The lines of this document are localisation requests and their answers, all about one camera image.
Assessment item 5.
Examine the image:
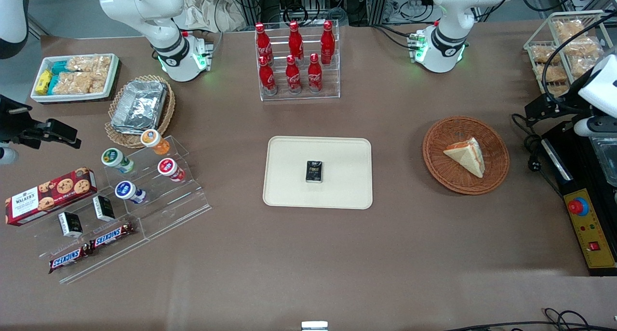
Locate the black floor cable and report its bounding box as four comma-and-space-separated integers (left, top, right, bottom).
444, 307, 617, 331

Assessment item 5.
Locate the red emergency stop button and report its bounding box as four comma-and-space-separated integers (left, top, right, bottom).
567, 196, 590, 217

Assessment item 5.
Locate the red Walkers cookie box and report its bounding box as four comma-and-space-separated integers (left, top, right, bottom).
4, 167, 98, 227

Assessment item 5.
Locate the red Coca-Cola bottle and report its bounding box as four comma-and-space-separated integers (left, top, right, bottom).
320, 20, 336, 66
307, 53, 323, 93
288, 21, 305, 62
258, 55, 278, 96
255, 23, 274, 64
285, 54, 303, 95

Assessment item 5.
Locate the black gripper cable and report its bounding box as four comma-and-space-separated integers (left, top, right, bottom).
540, 12, 617, 101

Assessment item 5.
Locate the brown wicker basket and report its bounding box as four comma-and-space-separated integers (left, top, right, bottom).
422, 116, 511, 196

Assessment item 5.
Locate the black power cable with plug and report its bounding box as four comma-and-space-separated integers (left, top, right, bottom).
511, 113, 565, 198

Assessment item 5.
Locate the black and yellow control box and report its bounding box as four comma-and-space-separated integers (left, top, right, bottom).
539, 121, 617, 277

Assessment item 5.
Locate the white rectangular snack bin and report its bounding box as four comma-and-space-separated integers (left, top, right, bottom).
30, 53, 120, 104

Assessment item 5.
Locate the clear acrylic bottle rack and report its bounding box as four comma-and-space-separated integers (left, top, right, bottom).
254, 20, 341, 102

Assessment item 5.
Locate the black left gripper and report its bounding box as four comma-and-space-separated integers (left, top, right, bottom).
524, 92, 588, 125

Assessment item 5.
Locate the stack of foil trays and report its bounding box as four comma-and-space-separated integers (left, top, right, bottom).
110, 79, 169, 135

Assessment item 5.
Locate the red gum jar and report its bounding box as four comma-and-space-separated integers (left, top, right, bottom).
157, 158, 186, 183

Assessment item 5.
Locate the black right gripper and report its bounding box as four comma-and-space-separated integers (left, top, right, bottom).
0, 95, 81, 150

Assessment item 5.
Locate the green gum jar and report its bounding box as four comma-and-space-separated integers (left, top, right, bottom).
101, 148, 135, 174

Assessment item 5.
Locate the clear acrylic stepped stand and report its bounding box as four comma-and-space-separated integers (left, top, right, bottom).
29, 135, 213, 285

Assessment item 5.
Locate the cream plastic tray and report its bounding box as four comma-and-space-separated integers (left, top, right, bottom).
262, 135, 374, 211

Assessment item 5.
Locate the triangular wrapped sandwich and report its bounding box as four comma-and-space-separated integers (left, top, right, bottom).
443, 137, 486, 179

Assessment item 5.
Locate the clear rice cracker pack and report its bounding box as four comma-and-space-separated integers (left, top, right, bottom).
67, 55, 113, 73
89, 68, 110, 93
52, 71, 91, 95

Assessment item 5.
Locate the tan wicker basket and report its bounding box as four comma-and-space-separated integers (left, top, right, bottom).
105, 75, 176, 149

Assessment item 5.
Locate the orange yogurt cup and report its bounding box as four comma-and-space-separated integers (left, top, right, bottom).
140, 129, 171, 157

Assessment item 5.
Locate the yellow snack packet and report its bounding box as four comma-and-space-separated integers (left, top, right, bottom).
35, 69, 53, 96

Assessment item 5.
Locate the clear pastry pack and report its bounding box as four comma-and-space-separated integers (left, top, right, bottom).
552, 20, 587, 43
570, 56, 599, 77
530, 44, 556, 65
535, 63, 568, 84
564, 36, 604, 58

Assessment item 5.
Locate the Snickers chocolate bar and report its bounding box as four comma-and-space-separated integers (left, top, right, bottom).
89, 222, 138, 250
48, 246, 95, 275

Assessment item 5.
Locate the clear plastic container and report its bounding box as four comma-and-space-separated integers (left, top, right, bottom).
589, 137, 617, 188

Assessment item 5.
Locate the white wire basket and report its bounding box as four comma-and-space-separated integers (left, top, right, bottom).
523, 10, 614, 98

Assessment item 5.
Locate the blue gum jar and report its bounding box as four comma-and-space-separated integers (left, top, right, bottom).
114, 181, 147, 205

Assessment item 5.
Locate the beige cloth bag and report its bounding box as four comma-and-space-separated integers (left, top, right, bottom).
172, 0, 247, 33

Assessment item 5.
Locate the small black gum box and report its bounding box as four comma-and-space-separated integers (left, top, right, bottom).
305, 160, 324, 184
58, 212, 84, 239
92, 196, 116, 222

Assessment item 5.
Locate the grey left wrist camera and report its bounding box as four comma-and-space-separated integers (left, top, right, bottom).
573, 116, 617, 138

